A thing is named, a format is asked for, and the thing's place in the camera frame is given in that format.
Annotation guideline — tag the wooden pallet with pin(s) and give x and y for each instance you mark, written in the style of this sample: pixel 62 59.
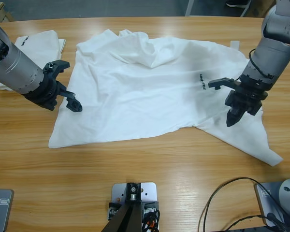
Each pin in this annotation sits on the wooden pallet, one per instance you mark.
pixel 0 13

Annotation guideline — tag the white block with dark post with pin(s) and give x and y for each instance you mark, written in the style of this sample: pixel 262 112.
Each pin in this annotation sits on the white block with dark post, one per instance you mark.
pixel 148 191

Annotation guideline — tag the brown cardboard box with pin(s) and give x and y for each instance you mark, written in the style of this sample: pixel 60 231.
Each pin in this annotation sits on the brown cardboard box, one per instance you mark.
pixel 258 9

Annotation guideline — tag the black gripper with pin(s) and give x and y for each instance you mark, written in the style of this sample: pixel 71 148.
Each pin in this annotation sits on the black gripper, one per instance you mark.
pixel 247 96
pixel 44 93

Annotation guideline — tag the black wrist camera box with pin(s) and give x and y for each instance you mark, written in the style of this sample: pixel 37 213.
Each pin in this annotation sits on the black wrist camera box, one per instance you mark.
pixel 222 82
pixel 59 65

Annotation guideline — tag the grey base plate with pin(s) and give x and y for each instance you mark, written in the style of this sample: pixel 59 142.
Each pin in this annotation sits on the grey base plate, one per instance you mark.
pixel 265 200
pixel 1 210

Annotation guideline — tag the folded white T-shirt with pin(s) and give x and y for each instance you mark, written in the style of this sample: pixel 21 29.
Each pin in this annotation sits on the folded white T-shirt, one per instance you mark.
pixel 38 46

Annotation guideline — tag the black shoe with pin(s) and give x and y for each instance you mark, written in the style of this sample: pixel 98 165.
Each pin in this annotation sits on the black shoe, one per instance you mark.
pixel 238 3

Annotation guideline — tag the white t-shirt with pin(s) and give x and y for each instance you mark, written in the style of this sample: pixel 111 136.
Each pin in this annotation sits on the white t-shirt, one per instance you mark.
pixel 38 46
pixel 147 96

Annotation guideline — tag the white metal table leg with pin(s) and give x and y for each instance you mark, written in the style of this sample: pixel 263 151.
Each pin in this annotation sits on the white metal table leg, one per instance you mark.
pixel 189 8
pixel 247 8

